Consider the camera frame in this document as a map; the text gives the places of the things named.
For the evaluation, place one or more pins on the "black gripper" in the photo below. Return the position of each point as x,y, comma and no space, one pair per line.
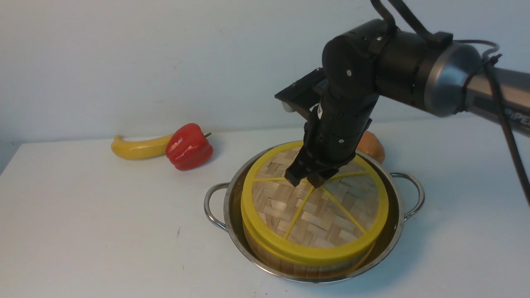
332,135

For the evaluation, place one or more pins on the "woven bamboo steamer lid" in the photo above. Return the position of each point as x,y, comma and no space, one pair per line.
304,225

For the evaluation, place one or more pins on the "bamboo steamer basket yellow rim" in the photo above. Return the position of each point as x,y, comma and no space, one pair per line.
302,272

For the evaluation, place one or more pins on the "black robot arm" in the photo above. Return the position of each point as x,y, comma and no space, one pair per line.
441,77

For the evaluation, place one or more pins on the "brown potato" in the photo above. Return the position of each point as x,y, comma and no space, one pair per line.
370,145

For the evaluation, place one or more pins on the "red plastic bell pepper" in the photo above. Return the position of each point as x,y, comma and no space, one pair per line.
189,148

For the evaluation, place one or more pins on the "yellow plastic banana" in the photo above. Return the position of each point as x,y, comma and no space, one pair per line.
139,150

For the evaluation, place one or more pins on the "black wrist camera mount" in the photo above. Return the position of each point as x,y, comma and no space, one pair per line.
304,94

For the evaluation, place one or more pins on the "stainless steel two-handled pot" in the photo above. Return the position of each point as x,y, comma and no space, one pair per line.
222,206

